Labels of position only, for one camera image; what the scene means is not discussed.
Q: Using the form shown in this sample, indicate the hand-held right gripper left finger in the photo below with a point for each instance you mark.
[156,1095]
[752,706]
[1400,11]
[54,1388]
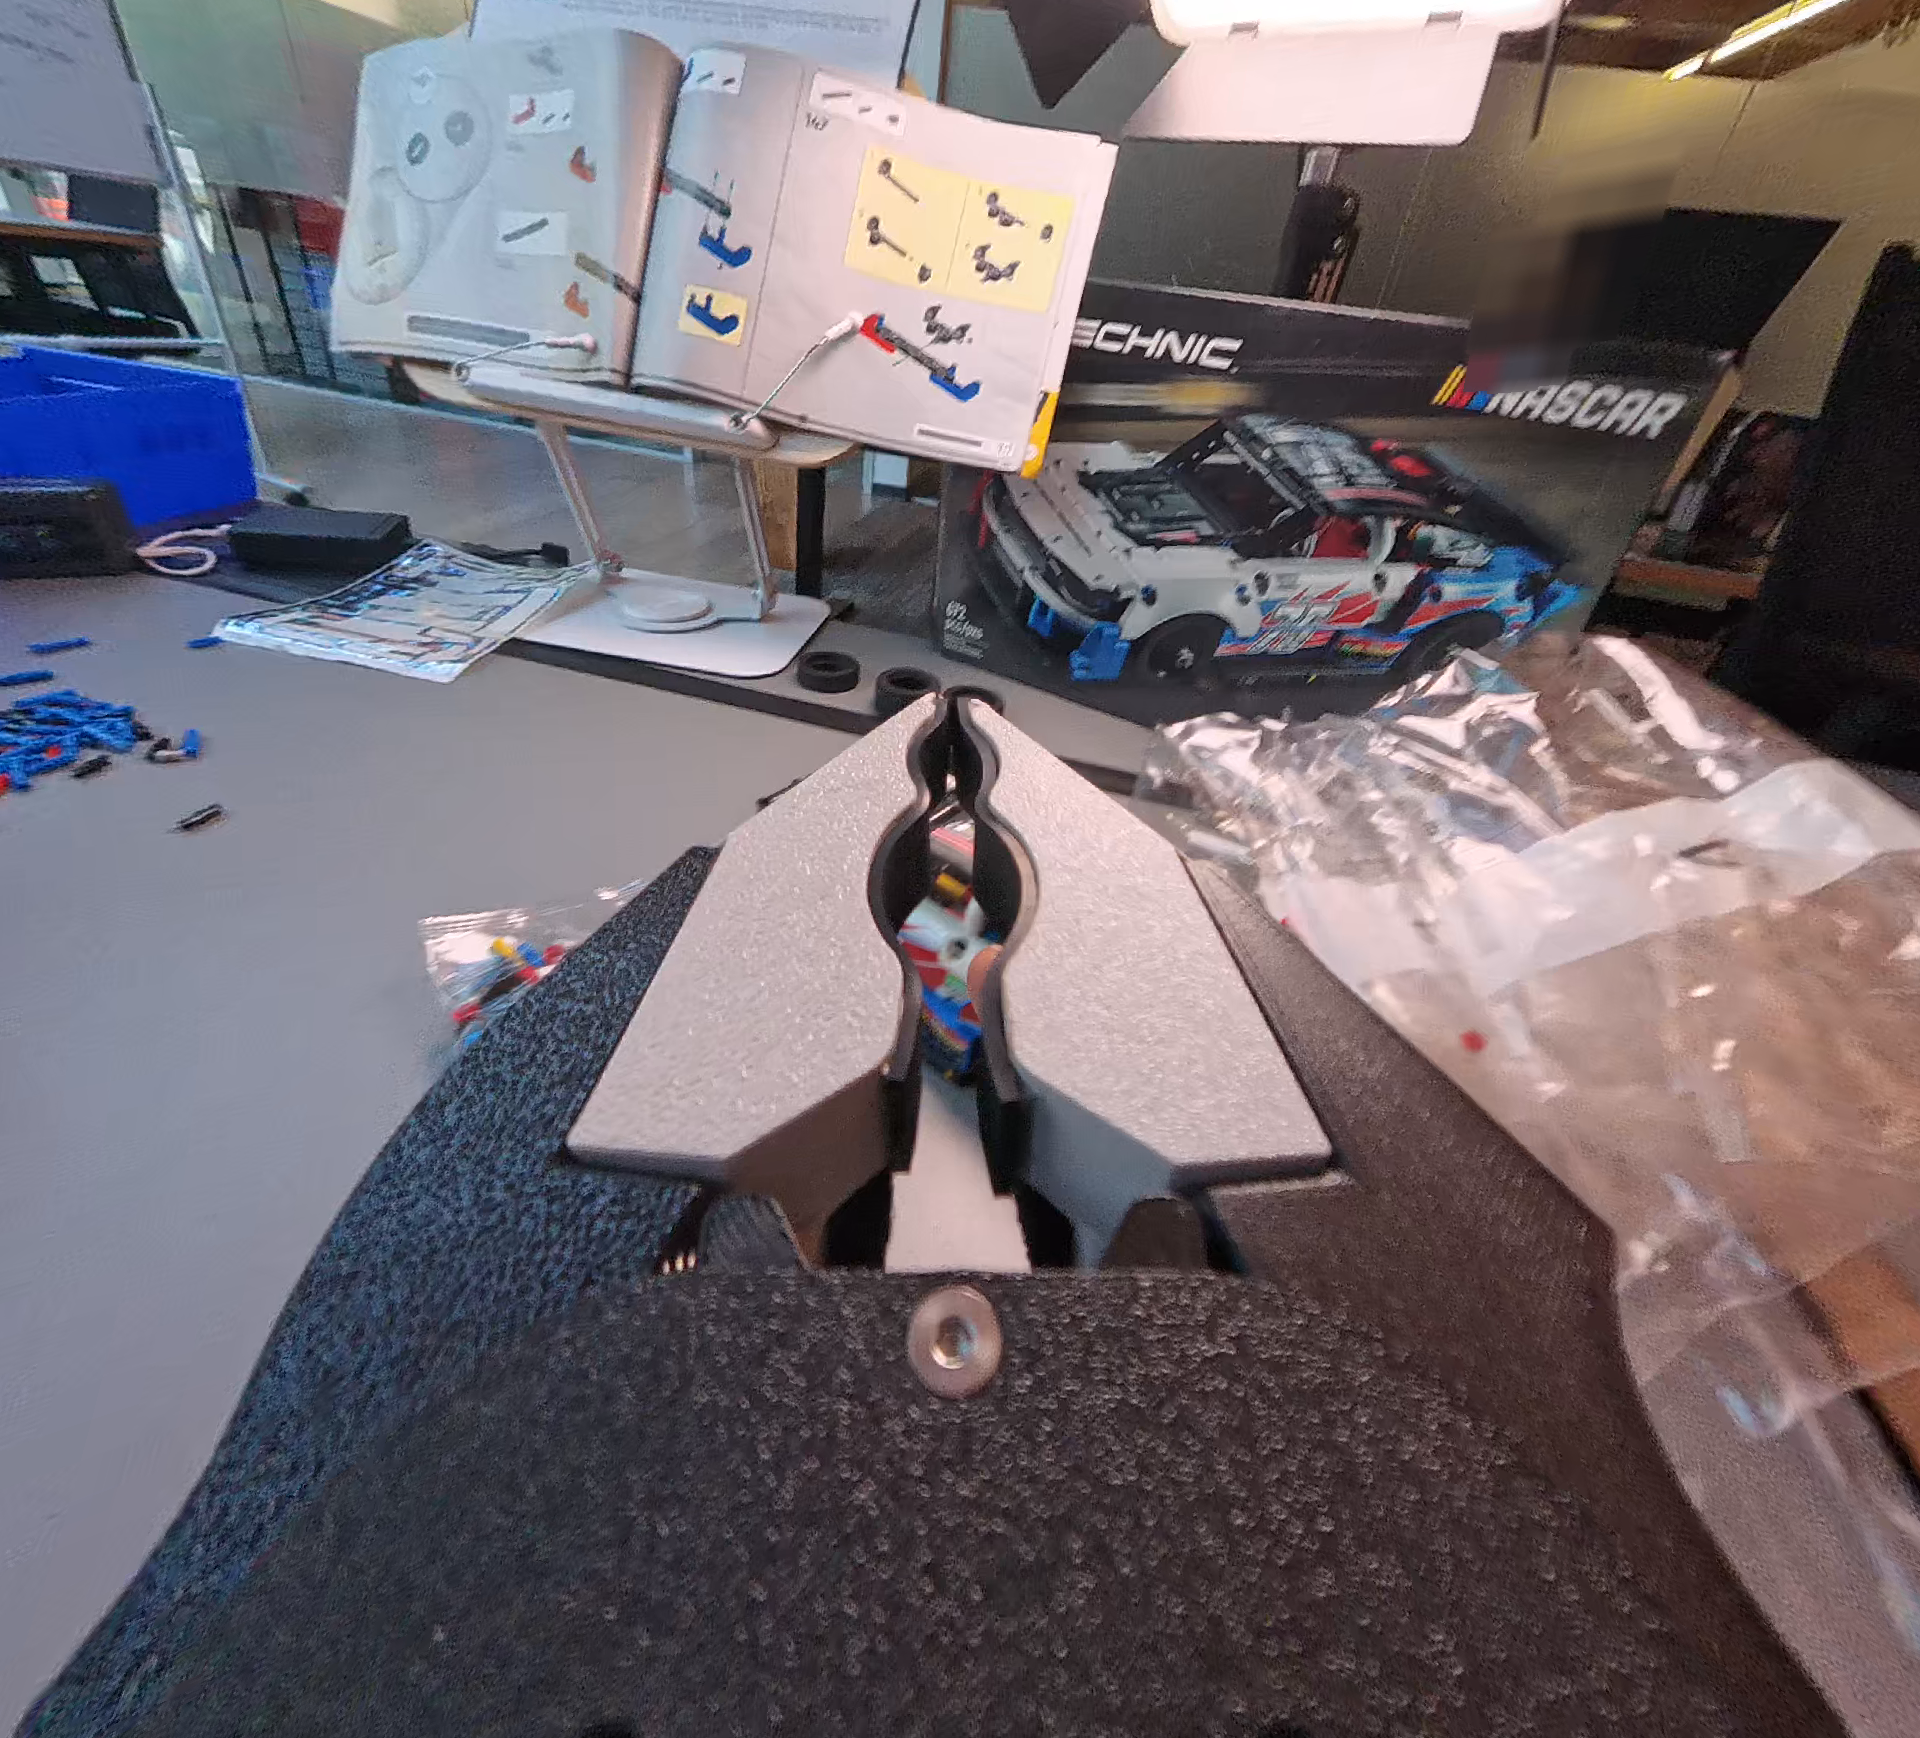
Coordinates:
[736,1003]

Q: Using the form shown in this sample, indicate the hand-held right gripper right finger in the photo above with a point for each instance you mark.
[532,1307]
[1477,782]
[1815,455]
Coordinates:
[1155,1018]

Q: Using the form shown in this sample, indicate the white blue red lego car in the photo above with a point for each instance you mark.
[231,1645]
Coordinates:
[946,935]

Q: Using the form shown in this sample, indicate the small clear bag lego pieces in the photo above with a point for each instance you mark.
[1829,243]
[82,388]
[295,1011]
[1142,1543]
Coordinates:
[495,965]

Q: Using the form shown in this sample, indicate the pile of blue lego pins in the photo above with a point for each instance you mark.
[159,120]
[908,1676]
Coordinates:
[74,725]

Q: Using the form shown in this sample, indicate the black lego tyre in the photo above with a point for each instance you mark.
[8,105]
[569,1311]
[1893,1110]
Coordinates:
[830,670]
[909,688]

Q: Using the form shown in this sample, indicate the black lego set box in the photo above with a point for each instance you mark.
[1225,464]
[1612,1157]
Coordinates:
[1276,358]

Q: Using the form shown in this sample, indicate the open lego instruction booklet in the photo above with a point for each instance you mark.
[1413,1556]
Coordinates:
[512,193]

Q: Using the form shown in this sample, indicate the crumpled clear plastic bag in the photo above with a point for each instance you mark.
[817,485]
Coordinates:
[1440,733]
[1650,1108]

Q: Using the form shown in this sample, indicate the shiny sticker sheet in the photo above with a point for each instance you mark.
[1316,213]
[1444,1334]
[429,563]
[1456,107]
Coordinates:
[405,606]

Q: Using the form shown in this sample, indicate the black power adapter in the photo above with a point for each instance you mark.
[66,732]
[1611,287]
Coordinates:
[323,539]

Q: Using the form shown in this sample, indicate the silver book stand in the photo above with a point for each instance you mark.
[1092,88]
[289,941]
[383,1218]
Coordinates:
[572,390]

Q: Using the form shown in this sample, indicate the black box-shaped device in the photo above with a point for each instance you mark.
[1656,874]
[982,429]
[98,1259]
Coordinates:
[60,530]

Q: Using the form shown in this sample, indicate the plain blue plastic bin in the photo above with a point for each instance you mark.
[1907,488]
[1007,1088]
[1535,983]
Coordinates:
[120,433]

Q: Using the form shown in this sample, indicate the dark chair back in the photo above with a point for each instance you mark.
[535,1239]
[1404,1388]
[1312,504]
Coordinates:
[1845,523]

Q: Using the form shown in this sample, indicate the whiteboard with handwriting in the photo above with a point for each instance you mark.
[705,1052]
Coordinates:
[60,28]

